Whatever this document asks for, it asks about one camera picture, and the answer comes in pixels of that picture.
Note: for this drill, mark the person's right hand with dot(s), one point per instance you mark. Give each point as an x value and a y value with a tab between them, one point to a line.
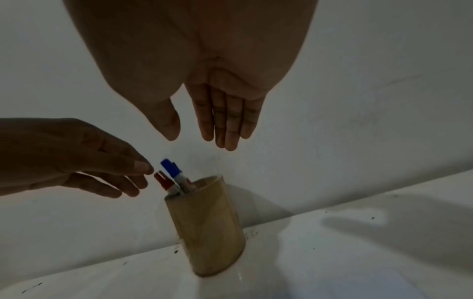
155	52

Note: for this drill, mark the wooden pen holder cup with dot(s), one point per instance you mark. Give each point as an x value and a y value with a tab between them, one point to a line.
207	227

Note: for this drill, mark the blue capped white marker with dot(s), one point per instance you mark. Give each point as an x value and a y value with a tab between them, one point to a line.
175	175

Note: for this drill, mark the person's left hand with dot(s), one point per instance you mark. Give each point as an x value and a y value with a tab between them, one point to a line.
55	151

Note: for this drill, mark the red capped white marker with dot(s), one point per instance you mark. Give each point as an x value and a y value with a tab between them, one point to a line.
165	183

